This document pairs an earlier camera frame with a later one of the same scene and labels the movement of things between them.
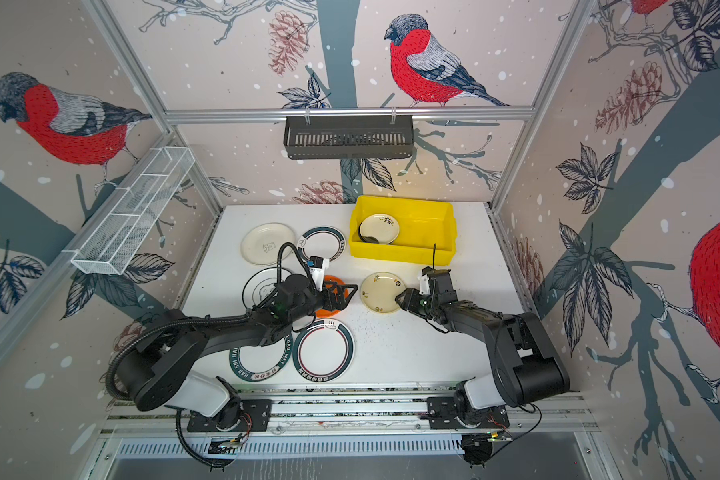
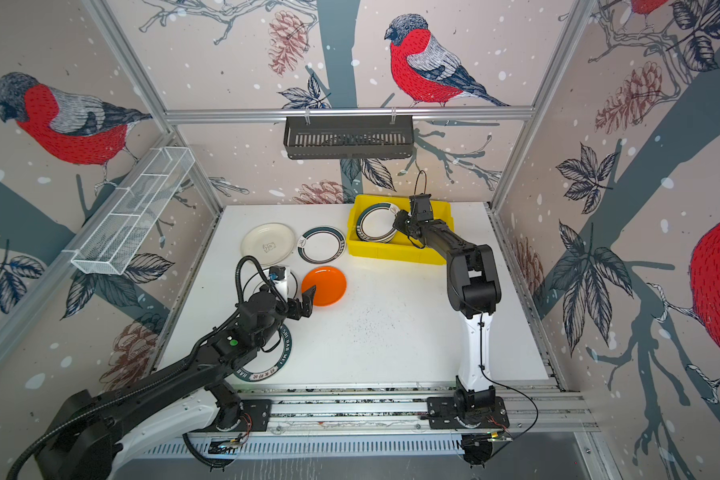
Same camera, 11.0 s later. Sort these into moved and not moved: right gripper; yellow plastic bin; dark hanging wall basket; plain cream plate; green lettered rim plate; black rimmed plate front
Moved: right gripper; black rimmed plate front
Not moved: yellow plastic bin; plain cream plate; dark hanging wall basket; green lettered rim plate
